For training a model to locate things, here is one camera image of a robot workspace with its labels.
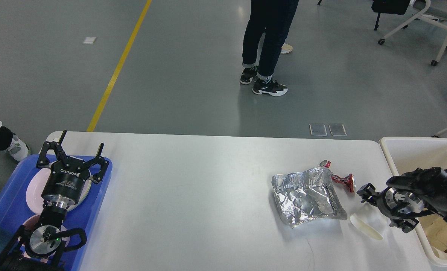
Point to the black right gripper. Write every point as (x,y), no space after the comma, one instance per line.
(402,207)

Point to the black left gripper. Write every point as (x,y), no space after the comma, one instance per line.
(66,182)

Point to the pink plate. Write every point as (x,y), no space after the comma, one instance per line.
(34,190)

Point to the brown paper sheet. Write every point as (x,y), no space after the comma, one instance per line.
(435,229)

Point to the aluminium foil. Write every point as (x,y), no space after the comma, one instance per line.
(306,196)

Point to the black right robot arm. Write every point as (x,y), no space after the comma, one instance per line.
(428,184)

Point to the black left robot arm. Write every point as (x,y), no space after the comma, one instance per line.
(48,208)

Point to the small red object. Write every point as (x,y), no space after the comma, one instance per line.
(347,181)

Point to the cream plastic bin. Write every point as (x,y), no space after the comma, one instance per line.
(405,154)

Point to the white sneaker at left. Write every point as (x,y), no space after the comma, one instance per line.
(13,145)

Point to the right metal floor plate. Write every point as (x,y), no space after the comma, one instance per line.
(337,129)

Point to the metal floor plate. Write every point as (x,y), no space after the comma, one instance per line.
(337,129)
(318,129)

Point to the left metal floor plate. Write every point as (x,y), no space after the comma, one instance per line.
(318,129)

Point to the white floor label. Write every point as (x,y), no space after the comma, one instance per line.
(89,40)

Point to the person with white sneakers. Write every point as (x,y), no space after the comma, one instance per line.
(286,48)

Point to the white office chair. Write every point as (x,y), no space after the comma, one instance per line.
(430,11)

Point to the person in black trousers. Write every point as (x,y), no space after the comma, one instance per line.
(266,33)

